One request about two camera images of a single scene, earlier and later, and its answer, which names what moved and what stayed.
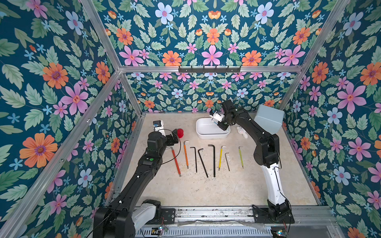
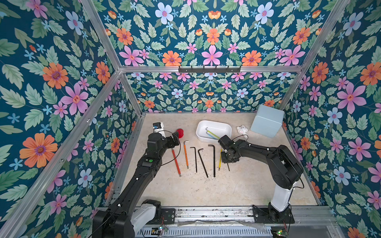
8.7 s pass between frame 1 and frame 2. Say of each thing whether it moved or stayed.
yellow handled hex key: stayed
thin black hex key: stayed
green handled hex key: moved
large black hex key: stayed
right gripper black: moved
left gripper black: stayed
